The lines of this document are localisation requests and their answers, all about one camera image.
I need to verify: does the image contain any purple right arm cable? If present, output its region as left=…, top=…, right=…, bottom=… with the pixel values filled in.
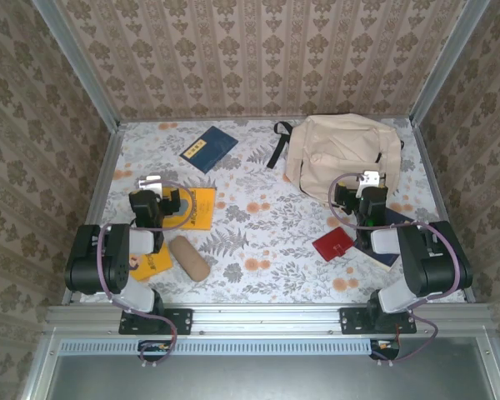
left=327, top=172, right=463, bottom=366

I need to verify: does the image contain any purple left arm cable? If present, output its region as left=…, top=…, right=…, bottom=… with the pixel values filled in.
left=96, top=179, right=195, bottom=368

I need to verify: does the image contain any beige backpack with black straps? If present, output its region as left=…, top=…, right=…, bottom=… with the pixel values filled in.
left=266, top=112, right=404, bottom=201

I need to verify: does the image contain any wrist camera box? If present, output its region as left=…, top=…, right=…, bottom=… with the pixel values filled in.
left=137, top=174, right=164, bottom=193
left=356, top=169, right=380, bottom=199

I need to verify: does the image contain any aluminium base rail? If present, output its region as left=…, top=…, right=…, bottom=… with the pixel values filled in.
left=45, top=302, right=491, bottom=334

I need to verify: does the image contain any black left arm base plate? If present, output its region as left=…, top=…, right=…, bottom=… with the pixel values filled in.
left=118, top=307, right=193, bottom=336

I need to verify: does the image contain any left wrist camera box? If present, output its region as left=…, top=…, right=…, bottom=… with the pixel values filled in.
left=137, top=174, right=164, bottom=193

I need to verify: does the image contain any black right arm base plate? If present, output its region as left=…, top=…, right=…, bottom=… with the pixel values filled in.
left=339, top=307, right=418, bottom=335

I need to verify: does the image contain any thin aluminium wall rail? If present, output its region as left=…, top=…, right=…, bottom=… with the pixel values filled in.
left=118, top=116, right=413, bottom=123

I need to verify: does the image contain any grey metal sheet panel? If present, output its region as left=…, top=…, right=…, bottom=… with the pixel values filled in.
left=45, top=353, right=491, bottom=400

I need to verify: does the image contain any tan glasses case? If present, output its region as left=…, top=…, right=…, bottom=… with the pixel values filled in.
left=168, top=235, right=212, bottom=283

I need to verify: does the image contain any red wallet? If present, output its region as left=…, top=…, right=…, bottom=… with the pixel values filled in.
left=311, top=227, right=355, bottom=263

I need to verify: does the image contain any dark blue book yellow label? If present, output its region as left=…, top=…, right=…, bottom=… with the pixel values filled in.
left=353, top=207, right=416, bottom=272

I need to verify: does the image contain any aluminium frame post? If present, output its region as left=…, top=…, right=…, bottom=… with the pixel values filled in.
left=410, top=0, right=491, bottom=126
left=31, top=0, right=122, bottom=133

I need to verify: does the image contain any navy book with white label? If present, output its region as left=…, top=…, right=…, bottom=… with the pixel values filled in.
left=178, top=125, right=239, bottom=175

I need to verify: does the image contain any black cable connector box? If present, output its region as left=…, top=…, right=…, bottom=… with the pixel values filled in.
left=137, top=339, right=172, bottom=362
left=369, top=339, right=401, bottom=360

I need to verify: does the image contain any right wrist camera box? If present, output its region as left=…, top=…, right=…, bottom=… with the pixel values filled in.
left=356, top=169, right=380, bottom=199

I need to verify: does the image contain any grey slotted cable duct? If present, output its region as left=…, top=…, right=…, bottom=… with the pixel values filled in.
left=60, top=337, right=372, bottom=356

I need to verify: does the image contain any aluminium side rail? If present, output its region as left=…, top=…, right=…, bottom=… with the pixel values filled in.
left=62, top=124, right=124, bottom=305
left=412, top=120, right=476, bottom=303

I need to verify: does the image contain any floral patterned table mat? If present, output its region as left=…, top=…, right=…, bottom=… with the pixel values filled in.
left=79, top=117, right=468, bottom=304

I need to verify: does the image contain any yellow book with grey figure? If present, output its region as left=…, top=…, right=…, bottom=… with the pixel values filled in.
left=162, top=187, right=217, bottom=232

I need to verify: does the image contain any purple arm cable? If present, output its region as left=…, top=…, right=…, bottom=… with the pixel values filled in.
left=327, top=172, right=463, bottom=366
left=96, top=179, right=195, bottom=368

